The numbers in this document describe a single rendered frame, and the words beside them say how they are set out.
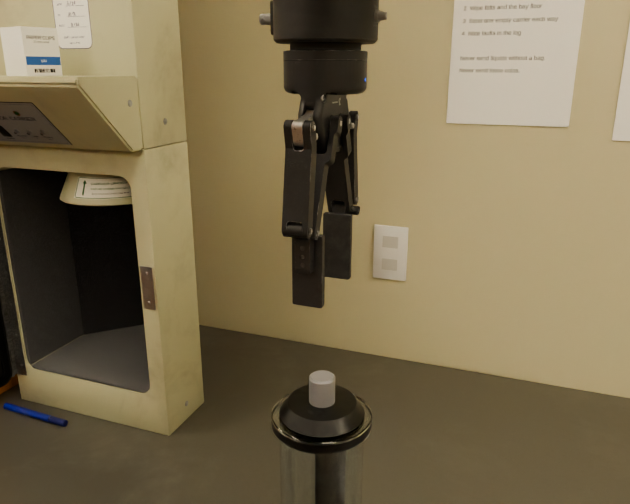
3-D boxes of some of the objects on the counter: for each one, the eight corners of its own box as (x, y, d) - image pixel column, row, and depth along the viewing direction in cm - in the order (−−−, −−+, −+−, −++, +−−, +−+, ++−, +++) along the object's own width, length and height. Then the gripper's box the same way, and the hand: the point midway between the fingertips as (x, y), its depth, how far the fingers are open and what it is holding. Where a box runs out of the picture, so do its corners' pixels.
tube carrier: (296, 525, 76) (294, 379, 69) (376, 547, 72) (382, 396, 66) (260, 591, 66) (254, 429, 60) (351, 621, 62) (355, 452, 56)
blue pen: (9, 406, 104) (8, 401, 104) (68, 424, 99) (67, 419, 99) (3, 409, 103) (2, 404, 103) (63, 428, 98) (62, 422, 98)
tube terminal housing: (110, 341, 129) (66, -42, 106) (241, 367, 118) (223, -54, 95) (20, 399, 107) (-62, -71, 84) (170, 436, 96) (124, -92, 73)
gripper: (325, 51, 62) (323, 256, 69) (232, 44, 44) (242, 324, 51) (394, 50, 59) (385, 264, 66) (325, 42, 41) (323, 338, 48)
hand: (323, 264), depth 58 cm, fingers open, 7 cm apart
